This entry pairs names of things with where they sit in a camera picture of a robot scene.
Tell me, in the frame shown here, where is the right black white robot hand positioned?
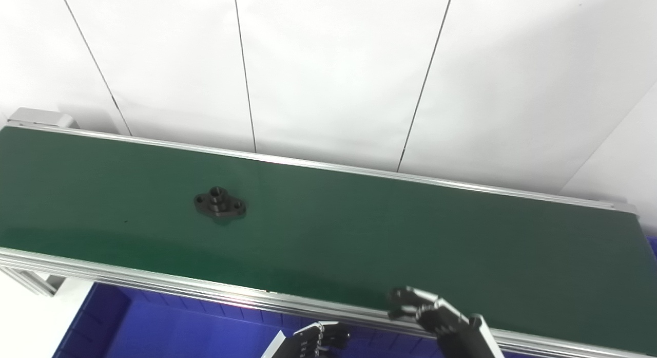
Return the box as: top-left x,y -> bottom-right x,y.
387,287 -> 506,358

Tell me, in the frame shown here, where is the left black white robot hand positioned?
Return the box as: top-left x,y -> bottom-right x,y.
262,321 -> 352,358

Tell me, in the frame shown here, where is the black metal flange part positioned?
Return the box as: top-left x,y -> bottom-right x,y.
194,186 -> 247,221

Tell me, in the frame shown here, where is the green conveyor belt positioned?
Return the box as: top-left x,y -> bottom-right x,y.
0,107 -> 657,358
0,127 -> 657,354

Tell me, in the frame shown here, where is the aluminium conveyor leg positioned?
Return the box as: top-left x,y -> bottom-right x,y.
0,266 -> 67,297

